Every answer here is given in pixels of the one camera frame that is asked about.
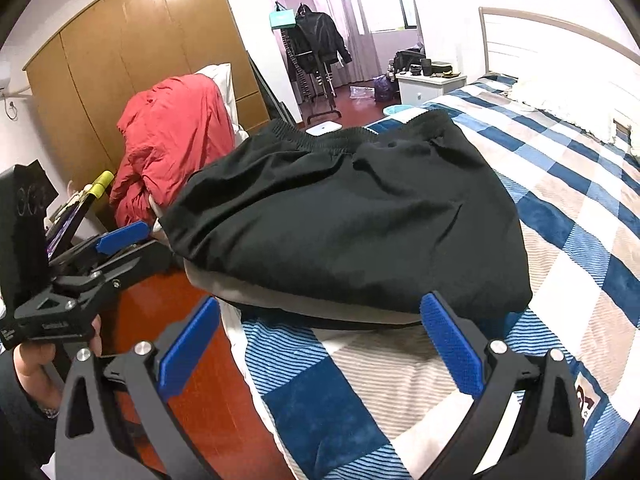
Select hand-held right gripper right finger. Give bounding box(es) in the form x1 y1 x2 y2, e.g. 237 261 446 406
420 291 587 480

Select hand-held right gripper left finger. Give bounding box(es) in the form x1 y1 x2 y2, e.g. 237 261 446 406
54 296 223 480

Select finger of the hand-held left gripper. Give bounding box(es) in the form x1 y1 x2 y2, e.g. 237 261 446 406
95 242 175 291
47 221 152 267

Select black pants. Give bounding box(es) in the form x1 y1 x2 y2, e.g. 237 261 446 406
161 109 533 331

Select person's left forearm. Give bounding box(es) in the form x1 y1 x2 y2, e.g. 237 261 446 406
0 350 57 471

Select person's left hand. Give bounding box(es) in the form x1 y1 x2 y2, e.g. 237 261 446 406
12 316 104 418

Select red duvet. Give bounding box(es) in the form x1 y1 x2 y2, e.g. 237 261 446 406
109 74 237 228

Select blue checkered blanket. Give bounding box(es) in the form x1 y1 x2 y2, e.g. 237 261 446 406
220 74 640 480

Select plain white pillow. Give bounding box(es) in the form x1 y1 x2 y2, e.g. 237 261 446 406
192 62 251 143

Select wooden wardrobe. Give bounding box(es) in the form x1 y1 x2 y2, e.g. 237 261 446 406
25 0 273 186

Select black coat rack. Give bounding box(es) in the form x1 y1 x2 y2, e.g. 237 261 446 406
300 50 343 123

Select striped scarf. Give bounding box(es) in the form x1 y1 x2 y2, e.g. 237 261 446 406
280 27 313 106

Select white nightstand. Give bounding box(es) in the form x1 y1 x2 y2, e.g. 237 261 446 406
396 71 468 108

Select purple plastic bag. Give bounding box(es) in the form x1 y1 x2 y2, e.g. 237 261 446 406
374 75 401 103

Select white ruffled pillow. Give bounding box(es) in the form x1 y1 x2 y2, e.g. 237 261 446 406
507 77 633 143

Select teal paper bag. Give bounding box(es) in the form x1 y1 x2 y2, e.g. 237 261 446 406
268 2 297 31

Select black hanging jacket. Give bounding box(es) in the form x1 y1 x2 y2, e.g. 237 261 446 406
287 4 352 73

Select black bag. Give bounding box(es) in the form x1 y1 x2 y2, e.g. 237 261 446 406
392 47 426 73

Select metal bed headboard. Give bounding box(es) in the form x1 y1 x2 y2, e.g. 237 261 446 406
478 6 640 92

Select purple curtains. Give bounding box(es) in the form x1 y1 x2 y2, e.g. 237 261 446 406
255 0 396 86

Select dark leaning frame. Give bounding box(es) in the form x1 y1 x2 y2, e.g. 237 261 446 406
247 50 296 126

